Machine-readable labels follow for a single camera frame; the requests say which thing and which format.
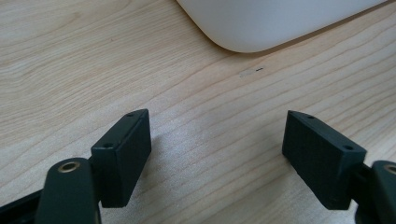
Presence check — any white plastic bin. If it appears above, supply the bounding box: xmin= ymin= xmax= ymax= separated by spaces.
xmin=175 ymin=0 xmax=390 ymax=54

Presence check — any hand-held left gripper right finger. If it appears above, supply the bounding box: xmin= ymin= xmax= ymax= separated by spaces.
xmin=281 ymin=109 xmax=368 ymax=211

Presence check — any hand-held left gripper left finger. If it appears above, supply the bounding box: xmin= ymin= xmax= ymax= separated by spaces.
xmin=90 ymin=108 xmax=153 ymax=209

